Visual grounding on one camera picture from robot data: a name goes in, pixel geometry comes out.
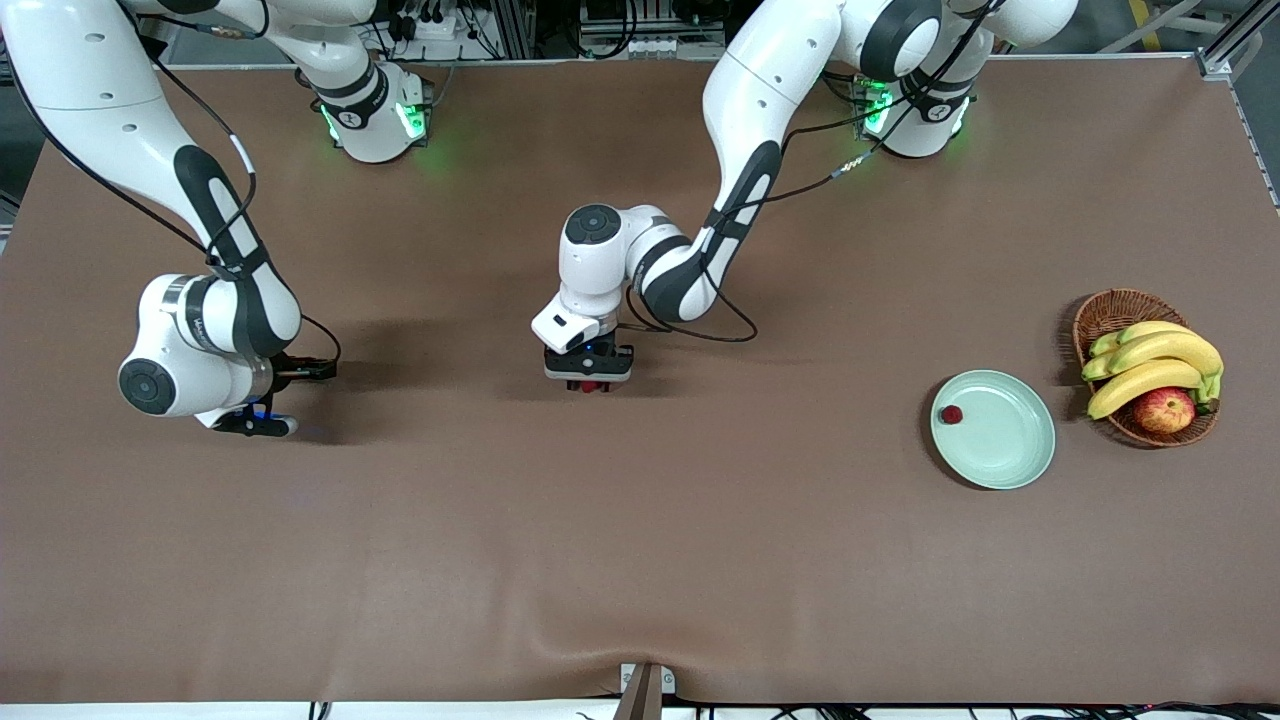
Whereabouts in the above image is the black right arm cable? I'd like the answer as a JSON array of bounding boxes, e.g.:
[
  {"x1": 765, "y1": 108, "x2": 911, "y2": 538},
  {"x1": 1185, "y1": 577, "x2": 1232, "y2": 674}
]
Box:
[{"x1": 0, "y1": 0, "x2": 343, "y2": 369}]

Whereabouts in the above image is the white power strip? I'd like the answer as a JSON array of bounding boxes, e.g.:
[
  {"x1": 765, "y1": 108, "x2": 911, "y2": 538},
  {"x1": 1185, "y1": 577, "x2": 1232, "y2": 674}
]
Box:
[{"x1": 385, "y1": 8, "x2": 463, "y2": 43}]

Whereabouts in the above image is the light green round plate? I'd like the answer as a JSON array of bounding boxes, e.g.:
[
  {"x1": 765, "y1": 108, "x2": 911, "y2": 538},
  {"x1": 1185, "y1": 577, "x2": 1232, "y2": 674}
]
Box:
[{"x1": 930, "y1": 369, "x2": 1057, "y2": 491}]

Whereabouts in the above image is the aluminium frame post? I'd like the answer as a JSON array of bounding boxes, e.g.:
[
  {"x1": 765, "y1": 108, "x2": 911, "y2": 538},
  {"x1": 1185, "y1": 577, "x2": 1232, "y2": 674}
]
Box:
[{"x1": 497, "y1": 0, "x2": 538, "y2": 59}]

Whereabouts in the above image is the white terminal strip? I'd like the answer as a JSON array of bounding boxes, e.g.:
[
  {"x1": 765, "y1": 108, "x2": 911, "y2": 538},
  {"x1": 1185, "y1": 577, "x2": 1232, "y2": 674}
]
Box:
[{"x1": 622, "y1": 35, "x2": 728, "y2": 58}]

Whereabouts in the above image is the red yellow apple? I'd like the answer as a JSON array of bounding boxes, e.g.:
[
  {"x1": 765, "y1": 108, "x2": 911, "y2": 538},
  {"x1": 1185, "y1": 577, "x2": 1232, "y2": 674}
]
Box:
[{"x1": 1133, "y1": 387, "x2": 1197, "y2": 435}]

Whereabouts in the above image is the metal table clamp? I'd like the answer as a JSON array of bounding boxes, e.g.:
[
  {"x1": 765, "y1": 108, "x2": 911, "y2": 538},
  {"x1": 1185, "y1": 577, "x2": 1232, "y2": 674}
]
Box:
[{"x1": 612, "y1": 662, "x2": 677, "y2": 720}]

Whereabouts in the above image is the brown wicker basket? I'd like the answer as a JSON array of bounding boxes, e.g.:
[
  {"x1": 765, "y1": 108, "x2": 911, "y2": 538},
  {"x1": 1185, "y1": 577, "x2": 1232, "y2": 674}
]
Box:
[{"x1": 1072, "y1": 288, "x2": 1221, "y2": 448}]

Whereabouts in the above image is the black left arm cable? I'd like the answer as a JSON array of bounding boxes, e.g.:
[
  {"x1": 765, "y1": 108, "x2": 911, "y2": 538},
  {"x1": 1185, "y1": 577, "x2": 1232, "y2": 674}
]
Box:
[{"x1": 622, "y1": 0, "x2": 1006, "y2": 345}]

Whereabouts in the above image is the brown table cloth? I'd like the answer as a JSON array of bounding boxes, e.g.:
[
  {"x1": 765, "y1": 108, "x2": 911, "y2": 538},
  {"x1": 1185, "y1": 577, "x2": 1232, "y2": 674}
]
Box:
[{"x1": 0, "y1": 55, "x2": 1280, "y2": 706}]

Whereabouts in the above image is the aluminium corner profile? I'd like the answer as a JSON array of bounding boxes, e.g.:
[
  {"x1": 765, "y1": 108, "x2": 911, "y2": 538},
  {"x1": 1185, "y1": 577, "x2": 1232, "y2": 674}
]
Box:
[{"x1": 1195, "y1": 0, "x2": 1280, "y2": 206}]

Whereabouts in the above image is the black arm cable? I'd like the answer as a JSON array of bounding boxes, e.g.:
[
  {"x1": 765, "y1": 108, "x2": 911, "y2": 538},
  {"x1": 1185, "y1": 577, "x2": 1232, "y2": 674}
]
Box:
[
  {"x1": 622, "y1": 0, "x2": 1006, "y2": 345},
  {"x1": 0, "y1": 0, "x2": 343, "y2": 369}
]

